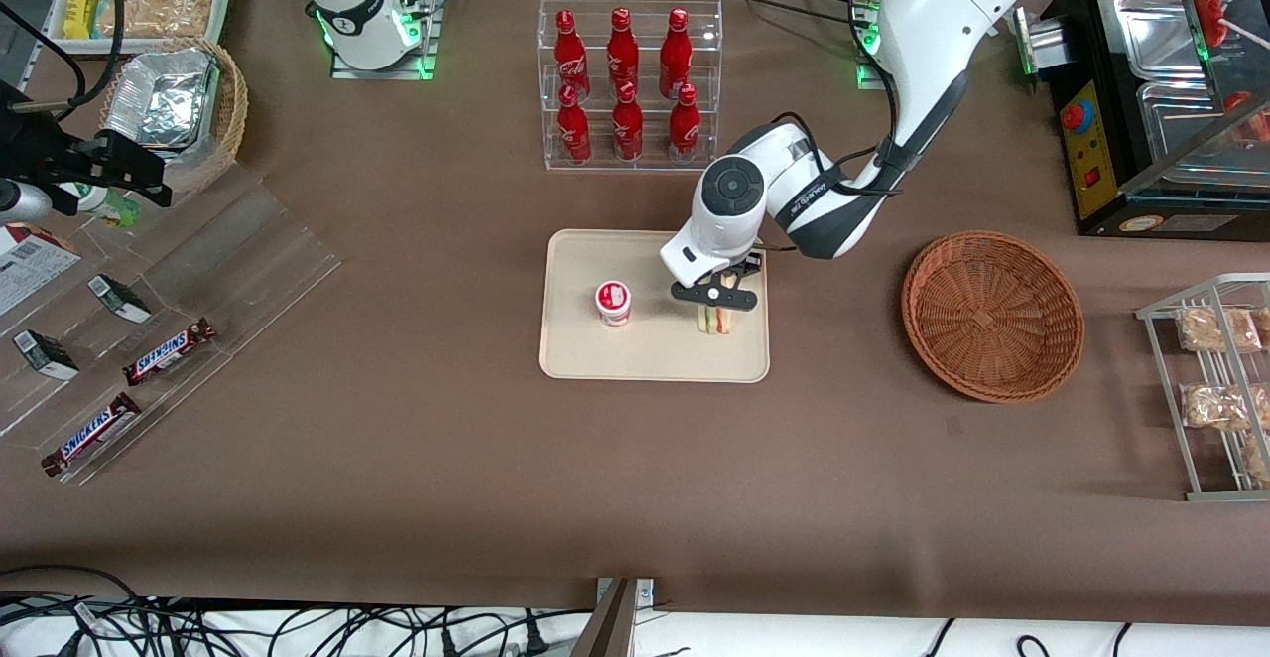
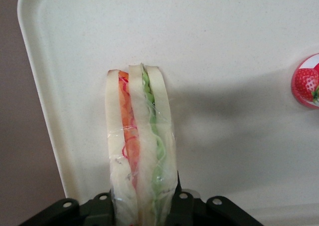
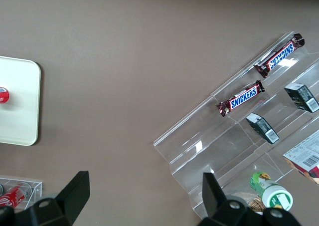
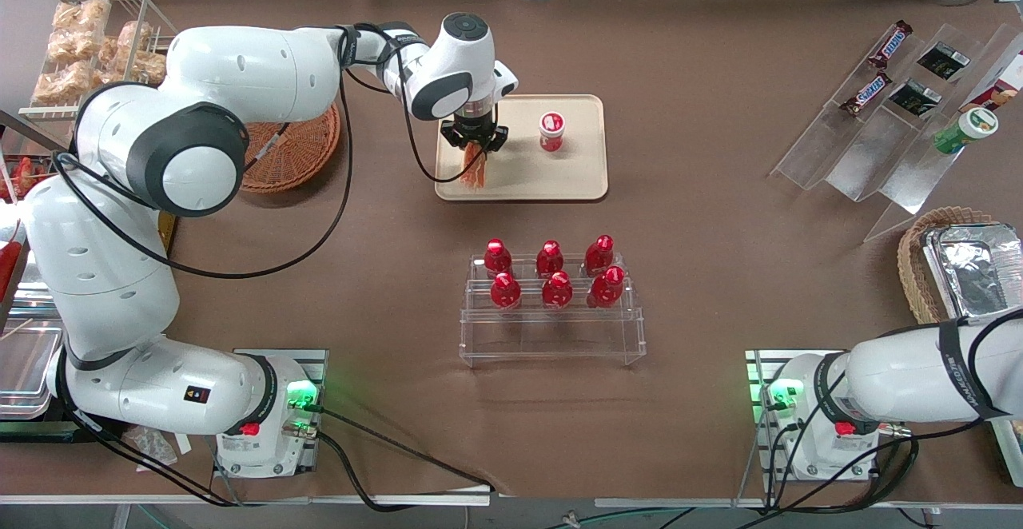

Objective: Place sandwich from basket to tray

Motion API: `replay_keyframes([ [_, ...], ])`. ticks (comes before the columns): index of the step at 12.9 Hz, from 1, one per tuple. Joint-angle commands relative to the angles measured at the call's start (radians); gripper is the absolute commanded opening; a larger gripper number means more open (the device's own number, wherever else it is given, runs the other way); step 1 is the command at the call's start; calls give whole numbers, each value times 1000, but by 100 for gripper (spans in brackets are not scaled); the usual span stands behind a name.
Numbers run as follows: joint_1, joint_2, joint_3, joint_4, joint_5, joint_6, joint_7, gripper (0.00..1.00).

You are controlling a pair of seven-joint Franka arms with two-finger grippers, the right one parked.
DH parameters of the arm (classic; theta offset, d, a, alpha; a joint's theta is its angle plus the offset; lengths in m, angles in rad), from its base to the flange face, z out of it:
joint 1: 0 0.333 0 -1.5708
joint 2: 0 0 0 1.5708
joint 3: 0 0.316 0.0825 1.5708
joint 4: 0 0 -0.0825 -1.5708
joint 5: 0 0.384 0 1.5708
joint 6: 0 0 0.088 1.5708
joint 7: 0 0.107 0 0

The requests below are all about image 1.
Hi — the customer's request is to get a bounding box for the brown Snickers bar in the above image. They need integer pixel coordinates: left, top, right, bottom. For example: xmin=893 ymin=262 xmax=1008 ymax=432
xmin=122 ymin=318 xmax=217 ymax=387
xmin=41 ymin=392 xmax=142 ymax=478

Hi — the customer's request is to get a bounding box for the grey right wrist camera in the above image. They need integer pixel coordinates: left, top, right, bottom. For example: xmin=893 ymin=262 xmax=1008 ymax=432
xmin=0 ymin=179 xmax=54 ymax=225

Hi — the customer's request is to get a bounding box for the aluminium profile bracket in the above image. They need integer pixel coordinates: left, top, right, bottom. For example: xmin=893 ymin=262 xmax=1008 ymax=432
xmin=571 ymin=578 xmax=656 ymax=657

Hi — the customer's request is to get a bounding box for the black food warmer machine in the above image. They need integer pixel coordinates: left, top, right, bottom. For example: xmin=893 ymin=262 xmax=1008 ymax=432
xmin=1038 ymin=0 xmax=1270 ymax=240

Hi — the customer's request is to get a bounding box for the round brown wicker basket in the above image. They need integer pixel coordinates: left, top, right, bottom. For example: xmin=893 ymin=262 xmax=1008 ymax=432
xmin=901 ymin=230 xmax=1085 ymax=404

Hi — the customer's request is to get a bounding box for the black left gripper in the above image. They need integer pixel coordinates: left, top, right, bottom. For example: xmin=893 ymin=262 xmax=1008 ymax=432
xmin=671 ymin=252 xmax=766 ymax=336

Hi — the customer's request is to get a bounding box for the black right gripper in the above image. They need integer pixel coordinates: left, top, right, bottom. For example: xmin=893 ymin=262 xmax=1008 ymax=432
xmin=0 ymin=81 xmax=173 ymax=209

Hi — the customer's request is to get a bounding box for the deep tan wicker basket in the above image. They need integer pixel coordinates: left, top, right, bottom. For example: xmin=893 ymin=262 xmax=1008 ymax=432
xmin=97 ymin=37 xmax=249 ymax=197

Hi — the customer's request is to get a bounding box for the beige plastic tray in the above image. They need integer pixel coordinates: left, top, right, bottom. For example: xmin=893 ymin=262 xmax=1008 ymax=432
xmin=539 ymin=229 xmax=771 ymax=383

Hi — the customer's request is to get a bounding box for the beige cracker bag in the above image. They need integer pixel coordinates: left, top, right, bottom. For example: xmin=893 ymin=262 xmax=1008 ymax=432
xmin=97 ymin=0 xmax=215 ymax=40

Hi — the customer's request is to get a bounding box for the red cola bottle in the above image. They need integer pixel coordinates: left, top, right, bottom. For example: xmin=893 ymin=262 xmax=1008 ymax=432
xmin=556 ymin=83 xmax=593 ymax=166
xmin=669 ymin=83 xmax=701 ymax=165
xmin=612 ymin=81 xmax=644 ymax=162
xmin=607 ymin=7 xmax=640 ymax=98
xmin=553 ymin=9 xmax=591 ymax=102
xmin=660 ymin=8 xmax=693 ymax=100

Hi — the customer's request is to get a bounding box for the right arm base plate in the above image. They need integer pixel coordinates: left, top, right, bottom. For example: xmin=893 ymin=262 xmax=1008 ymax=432
xmin=330 ymin=0 xmax=444 ymax=80

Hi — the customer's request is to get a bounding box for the triangle sandwich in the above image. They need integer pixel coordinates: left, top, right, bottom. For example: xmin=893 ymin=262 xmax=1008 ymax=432
xmin=695 ymin=275 xmax=738 ymax=336

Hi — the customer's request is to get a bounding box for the steel warmer pan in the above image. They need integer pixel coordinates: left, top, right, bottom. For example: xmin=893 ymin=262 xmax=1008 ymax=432
xmin=1136 ymin=81 xmax=1270 ymax=164
xmin=1113 ymin=0 xmax=1207 ymax=82

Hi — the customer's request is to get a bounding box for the white red yogurt cup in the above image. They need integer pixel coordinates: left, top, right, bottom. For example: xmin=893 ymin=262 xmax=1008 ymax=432
xmin=595 ymin=281 xmax=633 ymax=328

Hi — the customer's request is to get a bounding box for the black floor cable tangle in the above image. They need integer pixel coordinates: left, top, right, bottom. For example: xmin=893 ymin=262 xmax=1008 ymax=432
xmin=0 ymin=565 xmax=598 ymax=657

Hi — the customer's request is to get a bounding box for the silver foil container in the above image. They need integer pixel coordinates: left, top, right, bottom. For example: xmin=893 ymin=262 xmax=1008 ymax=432
xmin=103 ymin=47 xmax=220 ymax=152

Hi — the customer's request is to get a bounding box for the clear acrylic bottle rack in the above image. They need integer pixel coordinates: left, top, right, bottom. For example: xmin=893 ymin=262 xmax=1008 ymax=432
xmin=538 ymin=0 xmax=724 ymax=174

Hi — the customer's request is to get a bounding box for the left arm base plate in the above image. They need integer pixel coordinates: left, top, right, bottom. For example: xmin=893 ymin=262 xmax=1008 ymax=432
xmin=853 ymin=0 xmax=896 ymax=92

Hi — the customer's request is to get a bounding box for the white plastic bin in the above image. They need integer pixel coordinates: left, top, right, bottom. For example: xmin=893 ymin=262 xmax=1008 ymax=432
xmin=45 ymin=0 xmax=236 ymax=55

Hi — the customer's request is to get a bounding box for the black looped cable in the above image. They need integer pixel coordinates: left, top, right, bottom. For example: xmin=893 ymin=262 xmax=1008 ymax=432
xmin=0 ymin=0 xmax=126 ymax=124

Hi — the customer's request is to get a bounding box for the red white printed box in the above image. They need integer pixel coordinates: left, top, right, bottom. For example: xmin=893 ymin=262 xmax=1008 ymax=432
xmin=0 ymin=223 xmax=83 ymax=319

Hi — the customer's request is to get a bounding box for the small black white box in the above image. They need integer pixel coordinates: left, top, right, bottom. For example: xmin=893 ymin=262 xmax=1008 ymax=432
xmin=87 ymin=274 xmax=153 ymax=325
xmin=12 ymin=329 xmax=80 ymax=381

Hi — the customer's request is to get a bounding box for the grey wire rack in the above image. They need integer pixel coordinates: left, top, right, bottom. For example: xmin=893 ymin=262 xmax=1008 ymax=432
xmin=1135 ymin=273 xmax=1270 ymax=502

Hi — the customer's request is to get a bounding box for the red sausage on skewer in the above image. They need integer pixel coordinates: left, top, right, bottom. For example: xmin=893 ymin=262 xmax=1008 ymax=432
xmin=1194 ymin=0 xmax=1231 ymax=49
xmin=1224 ymin=91 xmax=1270 ymax=144

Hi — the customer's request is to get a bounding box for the clear acrylic display ramp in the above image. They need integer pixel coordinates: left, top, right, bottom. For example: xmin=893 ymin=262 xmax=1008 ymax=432
xmin=0 ymin=163 xmax=344 ymax=487

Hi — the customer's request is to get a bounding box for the silver metal box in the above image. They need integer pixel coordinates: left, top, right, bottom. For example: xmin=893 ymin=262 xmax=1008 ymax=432
xmin=1012 ymin=6 xmax=1069 ymax=78

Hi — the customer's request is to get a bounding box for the white green small bottle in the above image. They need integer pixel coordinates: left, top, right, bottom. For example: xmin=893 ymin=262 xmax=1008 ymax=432
xmin=60 ymin=181 xmax=142 ymax=229

